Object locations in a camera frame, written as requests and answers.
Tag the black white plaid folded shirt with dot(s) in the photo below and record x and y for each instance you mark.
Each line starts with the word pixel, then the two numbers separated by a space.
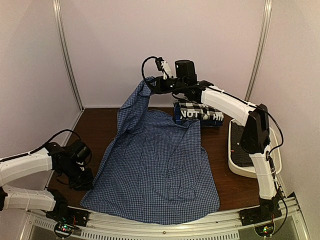
pixel 191 110

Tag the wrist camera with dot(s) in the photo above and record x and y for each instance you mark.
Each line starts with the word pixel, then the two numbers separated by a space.
pixel 79 152
pixel 163 66

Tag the left aluminium frame post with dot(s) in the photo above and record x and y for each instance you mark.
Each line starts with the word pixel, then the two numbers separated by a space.
pixel 65 53

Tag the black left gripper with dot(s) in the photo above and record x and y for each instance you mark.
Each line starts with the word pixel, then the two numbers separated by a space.
pixel 86 184

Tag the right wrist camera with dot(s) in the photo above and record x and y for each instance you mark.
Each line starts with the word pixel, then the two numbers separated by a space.
pixel 163 66

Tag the aluminium front rail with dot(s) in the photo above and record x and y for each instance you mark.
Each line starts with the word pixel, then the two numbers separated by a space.
pixel 221 225

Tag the dark striped folded shirt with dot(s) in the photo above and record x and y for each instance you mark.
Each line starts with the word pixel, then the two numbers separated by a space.
pixel 238 156

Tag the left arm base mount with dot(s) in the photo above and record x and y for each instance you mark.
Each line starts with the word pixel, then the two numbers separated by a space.
pixel 69 215

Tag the dark blue folded printed shirt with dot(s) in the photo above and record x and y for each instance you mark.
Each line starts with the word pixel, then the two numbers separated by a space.
pixel 203 123

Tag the aluminium frame post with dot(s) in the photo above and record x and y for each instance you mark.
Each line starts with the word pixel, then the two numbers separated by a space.
pixel 65 53
pixel 264 31

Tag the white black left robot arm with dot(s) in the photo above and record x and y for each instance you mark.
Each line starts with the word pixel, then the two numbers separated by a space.
pixel 64 160

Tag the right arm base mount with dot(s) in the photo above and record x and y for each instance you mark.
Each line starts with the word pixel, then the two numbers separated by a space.
pixel 255 215

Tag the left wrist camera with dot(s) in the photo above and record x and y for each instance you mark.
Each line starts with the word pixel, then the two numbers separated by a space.
pixel 79 152

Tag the blue checked long sleeve shirt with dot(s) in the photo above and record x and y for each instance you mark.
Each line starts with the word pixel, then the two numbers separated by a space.
pixel 154 171

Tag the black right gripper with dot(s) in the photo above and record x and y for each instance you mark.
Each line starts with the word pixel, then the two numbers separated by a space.
pixel 160 88

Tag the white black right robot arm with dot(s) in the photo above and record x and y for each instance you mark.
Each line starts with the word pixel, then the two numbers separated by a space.
pixel 255 139

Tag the left circuit board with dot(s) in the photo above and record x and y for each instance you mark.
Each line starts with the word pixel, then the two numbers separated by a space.
pixel 63 230

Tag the circuit board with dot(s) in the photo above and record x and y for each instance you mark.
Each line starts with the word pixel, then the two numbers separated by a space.
pixel 63 230
pixel 264 230

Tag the right aluminium frame post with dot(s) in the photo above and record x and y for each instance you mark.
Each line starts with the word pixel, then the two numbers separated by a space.
pixel 264 31

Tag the white plastic bin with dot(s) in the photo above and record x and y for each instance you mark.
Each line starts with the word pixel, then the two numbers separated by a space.
pixel 250 172

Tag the right circuit board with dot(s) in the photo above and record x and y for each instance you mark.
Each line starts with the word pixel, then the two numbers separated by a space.
pixel 264 230

